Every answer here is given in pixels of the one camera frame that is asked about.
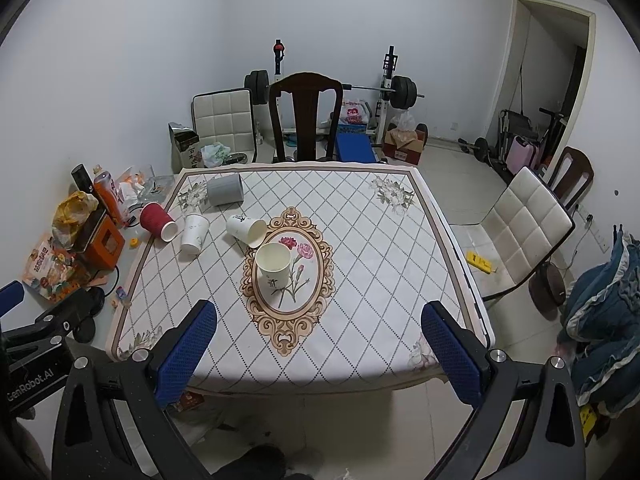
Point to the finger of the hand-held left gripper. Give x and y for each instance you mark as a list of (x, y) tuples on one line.
[(10, 296), (65, 312)]

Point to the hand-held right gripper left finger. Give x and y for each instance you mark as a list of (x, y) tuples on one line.
[(184, 357)]

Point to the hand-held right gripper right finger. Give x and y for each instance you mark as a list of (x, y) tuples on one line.
[(451, 357)]

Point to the white paper cup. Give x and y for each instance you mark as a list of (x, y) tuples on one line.
[(244, 229), (273, 267), (194, 235)]

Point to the red ribbed paper cup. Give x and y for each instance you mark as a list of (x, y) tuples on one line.
[(155, 219)]

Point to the grey cup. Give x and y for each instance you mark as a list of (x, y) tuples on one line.
[(225, 190)]

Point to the black round object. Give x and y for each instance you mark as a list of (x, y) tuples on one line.
[(85, 331)]

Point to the red packet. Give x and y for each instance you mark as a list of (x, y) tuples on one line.
[(191, 401)]

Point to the colourful snack packet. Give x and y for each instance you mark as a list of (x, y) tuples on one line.
[(47, 270)]

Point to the orange box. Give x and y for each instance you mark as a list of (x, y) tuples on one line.
[(102, 242)]

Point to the yellow tool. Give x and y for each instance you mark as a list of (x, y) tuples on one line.
[(479, 261), (589, 422)]

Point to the yellow plastic bag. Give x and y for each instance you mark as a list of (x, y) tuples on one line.
[(75, 210)]

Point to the floral diamond-pattern tablecloth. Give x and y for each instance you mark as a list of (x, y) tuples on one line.
[(380, 260)]

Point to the orange bottle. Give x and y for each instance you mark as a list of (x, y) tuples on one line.
[(107, 195)]

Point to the black cylinder bottle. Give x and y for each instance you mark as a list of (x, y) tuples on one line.
[(81, 177)]

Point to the orange and white packet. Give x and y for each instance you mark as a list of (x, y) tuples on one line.
[(131, 182)]

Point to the white padded chair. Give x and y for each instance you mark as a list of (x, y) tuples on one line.
[(222, 117), (520, 225)]

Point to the clear glass dish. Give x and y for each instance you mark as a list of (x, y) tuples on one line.
[(157, 186)]

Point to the pile of denim clothes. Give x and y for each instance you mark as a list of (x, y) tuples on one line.
[(607, 305)]

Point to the white power strip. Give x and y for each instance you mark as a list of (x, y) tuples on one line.
[(595, 232)]

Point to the green and white plastic bag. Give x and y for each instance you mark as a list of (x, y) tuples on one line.
[(215, 155)]

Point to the black dumbbell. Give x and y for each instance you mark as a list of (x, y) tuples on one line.
[(481, 149)]

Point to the pink suitcase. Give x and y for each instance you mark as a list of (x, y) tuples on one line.
[(521, 155)]

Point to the cardboard box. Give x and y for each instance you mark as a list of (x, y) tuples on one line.
[(405, 147)]

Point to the dark wooden chair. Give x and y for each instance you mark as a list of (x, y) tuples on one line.
[(305, 110), (575, 175)]

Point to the blue weight bench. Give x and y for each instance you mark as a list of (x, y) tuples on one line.
[(355, 147)]

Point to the folded metal trolley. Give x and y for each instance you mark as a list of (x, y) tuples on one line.
[(512, 125)]

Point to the clear plastic bag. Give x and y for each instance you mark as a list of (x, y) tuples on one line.
[(404, 121)]

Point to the black kick scooter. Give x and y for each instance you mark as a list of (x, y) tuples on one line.
[(550, 130)]

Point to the red and white plastic bag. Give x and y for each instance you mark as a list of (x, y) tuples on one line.
[(354, 112)]

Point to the black barbell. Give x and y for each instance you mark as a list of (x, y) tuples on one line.
[(403, 92)]

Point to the white barbell rack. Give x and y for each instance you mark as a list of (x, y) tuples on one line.
[(387, 80)]

